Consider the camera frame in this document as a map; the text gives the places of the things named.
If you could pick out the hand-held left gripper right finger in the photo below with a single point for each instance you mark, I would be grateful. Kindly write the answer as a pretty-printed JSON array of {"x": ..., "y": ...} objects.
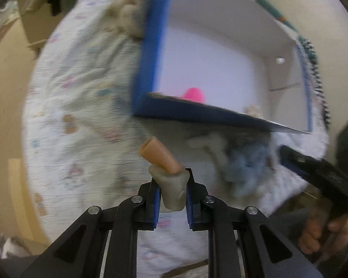
[{"x": 190, "y": 205}]

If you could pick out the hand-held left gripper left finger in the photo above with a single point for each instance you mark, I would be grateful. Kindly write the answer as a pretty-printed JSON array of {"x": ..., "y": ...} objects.
[{"x": 154, "y": 208}]

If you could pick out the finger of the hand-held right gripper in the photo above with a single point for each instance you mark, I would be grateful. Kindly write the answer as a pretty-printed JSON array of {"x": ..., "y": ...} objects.
[{"x": 300, "y": 162}]

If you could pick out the beige and orange toy piece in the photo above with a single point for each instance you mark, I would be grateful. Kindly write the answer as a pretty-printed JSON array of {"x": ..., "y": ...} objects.
[{"x": 169, "y": 189}]

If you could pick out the blue cardboard box white inside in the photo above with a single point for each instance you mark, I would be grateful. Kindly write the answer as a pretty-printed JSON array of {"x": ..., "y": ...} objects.
[{"x": 211, "y": 63}]

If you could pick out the pink soft toy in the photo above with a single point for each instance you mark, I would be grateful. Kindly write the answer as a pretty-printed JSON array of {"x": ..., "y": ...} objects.
[{"x": 193, "y": 95}]

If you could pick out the person's right hand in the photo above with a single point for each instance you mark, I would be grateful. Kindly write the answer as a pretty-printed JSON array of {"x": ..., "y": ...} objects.
[{"x": 310, "y": 236}]

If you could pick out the light blue fluffy plush toy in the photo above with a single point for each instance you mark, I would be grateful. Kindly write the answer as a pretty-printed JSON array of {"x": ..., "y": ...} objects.
[{"x": 243, "y": 165}]

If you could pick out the spiral notebook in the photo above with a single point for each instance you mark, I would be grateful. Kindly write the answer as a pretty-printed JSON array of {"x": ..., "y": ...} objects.
[{"x": 314, "y": 69}]

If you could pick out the white printed blanket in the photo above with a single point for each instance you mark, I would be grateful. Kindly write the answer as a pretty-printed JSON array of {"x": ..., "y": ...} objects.
[{"x": 84, "y": 115}]

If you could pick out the brown cardboard box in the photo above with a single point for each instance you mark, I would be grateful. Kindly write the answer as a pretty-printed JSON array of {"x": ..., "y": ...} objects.
[{"x": 8, "y": 98}]

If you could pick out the cream fluffy plush toy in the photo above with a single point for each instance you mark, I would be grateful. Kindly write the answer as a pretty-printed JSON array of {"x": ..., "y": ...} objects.
[{"x": 130, "y": 14}]

